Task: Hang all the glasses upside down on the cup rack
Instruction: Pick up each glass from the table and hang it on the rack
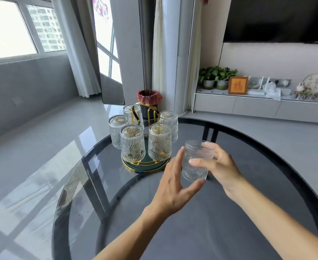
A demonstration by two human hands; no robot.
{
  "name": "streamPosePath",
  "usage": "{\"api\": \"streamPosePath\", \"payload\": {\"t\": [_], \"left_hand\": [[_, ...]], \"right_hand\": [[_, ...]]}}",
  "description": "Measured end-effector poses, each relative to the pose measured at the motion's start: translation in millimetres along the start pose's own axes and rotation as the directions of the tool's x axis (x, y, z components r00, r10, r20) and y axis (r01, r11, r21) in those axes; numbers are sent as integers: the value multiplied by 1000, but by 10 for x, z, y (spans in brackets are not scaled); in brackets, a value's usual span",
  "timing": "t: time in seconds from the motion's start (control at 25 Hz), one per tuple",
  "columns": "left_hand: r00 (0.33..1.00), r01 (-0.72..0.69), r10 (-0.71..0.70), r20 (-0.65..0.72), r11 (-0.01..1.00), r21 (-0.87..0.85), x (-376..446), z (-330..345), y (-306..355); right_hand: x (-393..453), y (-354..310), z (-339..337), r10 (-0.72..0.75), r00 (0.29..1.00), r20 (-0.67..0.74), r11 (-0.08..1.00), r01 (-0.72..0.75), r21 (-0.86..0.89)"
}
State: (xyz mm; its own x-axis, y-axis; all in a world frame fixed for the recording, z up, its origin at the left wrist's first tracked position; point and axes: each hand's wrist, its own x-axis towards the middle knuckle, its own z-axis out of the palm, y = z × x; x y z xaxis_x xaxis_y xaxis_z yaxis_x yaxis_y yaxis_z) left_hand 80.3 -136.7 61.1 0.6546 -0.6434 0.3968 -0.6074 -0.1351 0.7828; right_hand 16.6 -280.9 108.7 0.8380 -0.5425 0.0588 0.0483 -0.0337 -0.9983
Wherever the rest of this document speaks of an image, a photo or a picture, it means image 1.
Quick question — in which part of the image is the white router with antennas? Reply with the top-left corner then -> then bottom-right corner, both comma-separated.
247,77 -> 271,96

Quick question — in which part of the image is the person's right forearm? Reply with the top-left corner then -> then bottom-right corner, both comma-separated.
225,177 -> 318,260

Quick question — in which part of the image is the cream sheer curtain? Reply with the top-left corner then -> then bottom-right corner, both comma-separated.
151,0 -> 167,96

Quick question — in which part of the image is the clear crumpled plastic bag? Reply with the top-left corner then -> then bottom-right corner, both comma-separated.
263,81 -> 282,101

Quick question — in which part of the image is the white tower air conditioner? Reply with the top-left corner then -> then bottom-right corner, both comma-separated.
163,0 -> 201,114

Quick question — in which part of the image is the black wall television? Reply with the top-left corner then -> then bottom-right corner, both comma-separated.
223,0 -> 318,44

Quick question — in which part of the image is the person's left forearm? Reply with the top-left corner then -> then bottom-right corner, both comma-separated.
92,205 -> 176,260

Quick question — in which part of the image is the person's right hand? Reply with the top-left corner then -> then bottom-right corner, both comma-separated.
189,142 -> 247,200

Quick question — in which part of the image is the red window decoration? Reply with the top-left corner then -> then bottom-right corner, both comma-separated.
92,0 -> 111,24

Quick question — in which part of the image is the black bin with red bag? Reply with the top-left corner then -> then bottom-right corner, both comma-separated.
136,90 -> 163,120

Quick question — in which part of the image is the green potted plant grey pot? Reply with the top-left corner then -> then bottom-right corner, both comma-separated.
216,67 -> 238,91
198,66 -> 219,90

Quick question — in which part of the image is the round decorative plate ornament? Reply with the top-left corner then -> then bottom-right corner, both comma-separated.
294,74 -> 318,102

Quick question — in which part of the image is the person's left hand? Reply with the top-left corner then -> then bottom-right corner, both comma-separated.
148,146 -> 206,217

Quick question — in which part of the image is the grey white window curtain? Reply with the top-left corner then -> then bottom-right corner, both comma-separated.
52,0 -> 103,98

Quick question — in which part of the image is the orange framed picture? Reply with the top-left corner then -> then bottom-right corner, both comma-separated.
227,76 -> 248,95

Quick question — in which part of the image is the gold wire rack green tray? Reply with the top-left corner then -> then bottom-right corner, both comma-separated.
121,103 -> 173,175

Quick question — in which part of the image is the clear ribbed drinking glass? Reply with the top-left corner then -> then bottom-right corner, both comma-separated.
108,115 -> 130,150
159,110 -> 179,143
120,124 -> 146,163
148,123 -> 172,162
181,140 -> 215,183
123,104 -> 145,131

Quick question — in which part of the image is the white low media cabinet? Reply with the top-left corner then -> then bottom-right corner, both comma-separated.
191,87 -> 318,125

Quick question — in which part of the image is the window with white frame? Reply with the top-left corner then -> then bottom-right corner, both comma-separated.
0,0 -> 68,67

